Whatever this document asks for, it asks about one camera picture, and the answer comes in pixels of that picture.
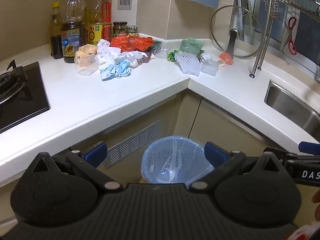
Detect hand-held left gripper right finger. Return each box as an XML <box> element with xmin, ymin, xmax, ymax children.
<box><xmin>189</xmin><ymin>142</ymin><xmax>288</xmax><ymax>193</ymax></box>

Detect beige kitchen cabinet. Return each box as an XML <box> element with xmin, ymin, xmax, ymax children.
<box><xmin>0</xmin><ymin>90</ymin><xmax>310</xmax><ymax>205</ymax></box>

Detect white foam fruit net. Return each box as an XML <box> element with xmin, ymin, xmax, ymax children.
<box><xmin>175</xmin><ymin>51</ymin><xmax>202</xmax><ymax>77</ymax></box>

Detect black burner grate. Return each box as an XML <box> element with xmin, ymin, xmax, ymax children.
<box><xmin>0</xmin><ymin>60</ymin><xmax>27</xmax><ymax>104</ymax></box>

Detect glass pot lid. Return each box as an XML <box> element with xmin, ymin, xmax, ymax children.
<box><xmin>210</xmin><ymin>5</ymin><xmax>263</xmax><ymax>58</ymax></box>

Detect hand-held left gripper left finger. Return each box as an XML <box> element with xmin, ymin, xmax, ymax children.
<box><xmin>24</xmin><ymin>141</ymin><xmax>123</xmax><ymax>193</ymax></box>

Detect red plastic cap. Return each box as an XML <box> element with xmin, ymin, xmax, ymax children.
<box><xmin>219</xmin><ymin>52</ymin><xmax>234</xmax><ymax>65</ymax></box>

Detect clear plastic cup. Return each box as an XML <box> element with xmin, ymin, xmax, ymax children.
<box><xmin>75</xmin><ymin>54</ymin><xmax>100</xmax><ymax>76</ymax></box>

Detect black glass gas stove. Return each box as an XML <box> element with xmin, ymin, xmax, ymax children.
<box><xmin>0</xmin><ymin>61</ymin><xmax>51</xmax><ymax>133</ymax></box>

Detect blue face mask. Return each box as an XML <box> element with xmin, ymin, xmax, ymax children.
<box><xmin>100</xmin><ymin>59</ymin><xmax>132</xmax><ymax>81</ymax></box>

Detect beige food wrapper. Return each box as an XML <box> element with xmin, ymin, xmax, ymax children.
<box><xmin>76</xmin><ymin>44</ymin><xmax>98</xmax><ymax>67</ymax></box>

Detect large dark sauce bottle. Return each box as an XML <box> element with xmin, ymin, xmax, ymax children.
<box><xmin>60</xmin><ymin>0</ymin><xmax>88</xmax><ymax>64</ymax></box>

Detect stainless steel sink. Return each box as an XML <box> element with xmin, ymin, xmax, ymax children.
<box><xmin>264</xmin><ymin>79</ymin><xmax>320</xmax><ymax>140</ymax></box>

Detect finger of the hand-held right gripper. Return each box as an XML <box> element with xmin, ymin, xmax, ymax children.
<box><xmin>264</xmin><ymin>147</ymin><xmax>320</xmax><ymax>165</ymax></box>
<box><xmin>298</xmin><ymin>141</ymin><xmax>320</xmax><ymax>153</ymax></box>

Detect red-handled scissors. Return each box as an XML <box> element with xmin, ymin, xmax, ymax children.
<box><xmin>284</xmin><ymin>17</ymin><xmax>298</xmax><ymax>55</ymax></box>

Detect yellow oil bottle orange handle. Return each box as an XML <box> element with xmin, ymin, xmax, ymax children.
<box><xmin>87</xmin><ymin>0</ymin><xmax>112</xmax><ymax>46</ymax></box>

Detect small dark yellow-capped bottle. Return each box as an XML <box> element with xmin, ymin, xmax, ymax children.
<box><xmin>49</xmin><ymin>2</ymin><xmax>63</xmax><ymax>60</ymax></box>

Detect green pickle jar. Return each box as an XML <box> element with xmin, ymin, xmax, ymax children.
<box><xmin>112</xmin><ymin>21</ymin><xmax>128</xmax><ymax>39</ymax></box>

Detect white green medicine box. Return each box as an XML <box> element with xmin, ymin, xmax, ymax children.
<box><xmin>201</xmin><ymin>59</ymin><xmax>220</xmax><ymax>76</ymax></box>

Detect orange plastic bag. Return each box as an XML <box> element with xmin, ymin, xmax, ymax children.
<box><xmin>110</xmin><ymin>35</ymin><xmax>154</xmax><ymax>53</ymax></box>

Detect red white printed clothing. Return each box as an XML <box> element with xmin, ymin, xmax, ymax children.
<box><xmin>287</xmin><ymin>219</ymin><xmax>320</xmax><ymax>240</ymax></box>

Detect green plastic bag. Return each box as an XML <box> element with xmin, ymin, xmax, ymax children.
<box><xmin>180</xmin><ymin>38</ymin><xmax>205</xmax><ymax>55</ymax></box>

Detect steel dish rack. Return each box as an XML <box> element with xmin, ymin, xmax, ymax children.
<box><xmin>249</xmin><ymin>0</ymin><xmax>320</xmax><ymax>78</ymax></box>

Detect silver cabinet vent grille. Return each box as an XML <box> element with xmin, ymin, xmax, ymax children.
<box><xmin>103</xmin><ymin>120</ymin><xmax>162</xmax><ymax>169</ymax></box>

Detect mesh wastebasket with blue liner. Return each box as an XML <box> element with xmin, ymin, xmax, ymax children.
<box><xmin>141</xmin><ymin>135</ymin><xmax>215</xmax><ymax>188</ymax></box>

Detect black-handled kitchen knife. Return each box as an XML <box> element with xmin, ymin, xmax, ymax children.
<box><xmin>226</xmin><ymin>0</ymin><xmax>244</xmax><ymax>59</ymax></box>

